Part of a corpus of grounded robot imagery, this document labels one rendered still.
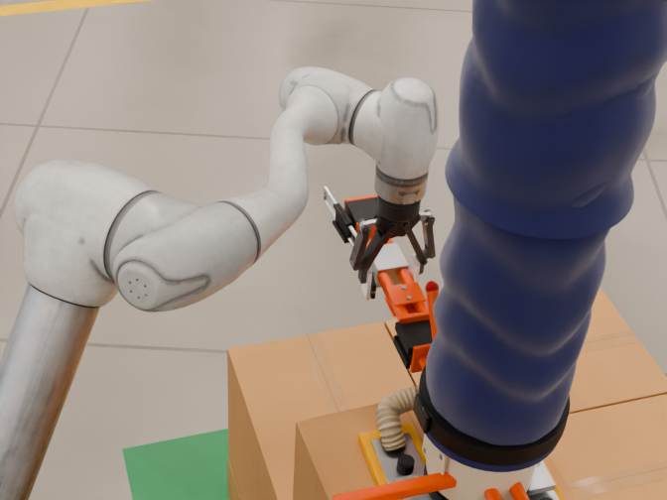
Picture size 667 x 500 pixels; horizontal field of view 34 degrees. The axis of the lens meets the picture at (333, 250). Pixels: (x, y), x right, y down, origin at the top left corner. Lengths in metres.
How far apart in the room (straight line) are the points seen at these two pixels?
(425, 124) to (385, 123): 0.06
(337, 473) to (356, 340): 0.85
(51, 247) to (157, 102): 3.15
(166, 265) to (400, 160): 0.59
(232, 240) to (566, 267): 0.42
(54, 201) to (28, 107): 3.15
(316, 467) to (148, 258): 0.66
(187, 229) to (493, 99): 0.41
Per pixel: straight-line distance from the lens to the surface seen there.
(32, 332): 1.51
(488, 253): 1.40
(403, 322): 1.93
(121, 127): 4.45
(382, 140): 1.81
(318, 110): 1.82
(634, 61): 1.23
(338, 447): 1.92
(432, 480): 1.72
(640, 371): 2.77
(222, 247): 1.40
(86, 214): 1.44
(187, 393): 3.31
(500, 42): 1.24
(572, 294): 1.45
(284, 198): 1.53
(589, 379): 2.71
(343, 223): 2.15
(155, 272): 1.35
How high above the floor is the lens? 2.40
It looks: 39 degrees down
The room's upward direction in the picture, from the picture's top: 4 degrees clockwise
